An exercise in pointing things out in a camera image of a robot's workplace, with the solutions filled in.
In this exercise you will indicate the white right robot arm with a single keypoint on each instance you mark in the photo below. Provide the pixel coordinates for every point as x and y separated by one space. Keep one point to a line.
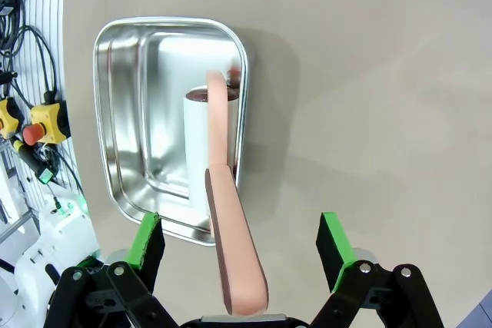
57 247

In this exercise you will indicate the yellow emergency stop button box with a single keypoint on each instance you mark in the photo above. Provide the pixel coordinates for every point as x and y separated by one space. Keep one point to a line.
50 120
8 118

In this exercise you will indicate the black connector with green light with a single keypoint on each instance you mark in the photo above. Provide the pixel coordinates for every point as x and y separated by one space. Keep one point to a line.
44 172

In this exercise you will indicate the stainless steel rectangular tray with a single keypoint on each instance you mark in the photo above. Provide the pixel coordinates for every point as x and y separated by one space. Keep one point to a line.
127 113

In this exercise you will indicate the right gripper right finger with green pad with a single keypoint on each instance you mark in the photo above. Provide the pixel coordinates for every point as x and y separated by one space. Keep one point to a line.
334 247

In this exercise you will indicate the white ribbed side panel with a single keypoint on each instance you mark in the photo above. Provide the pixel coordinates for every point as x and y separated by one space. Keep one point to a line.
50 17

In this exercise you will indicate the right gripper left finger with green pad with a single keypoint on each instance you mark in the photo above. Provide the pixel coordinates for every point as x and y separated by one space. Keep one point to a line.
148 243

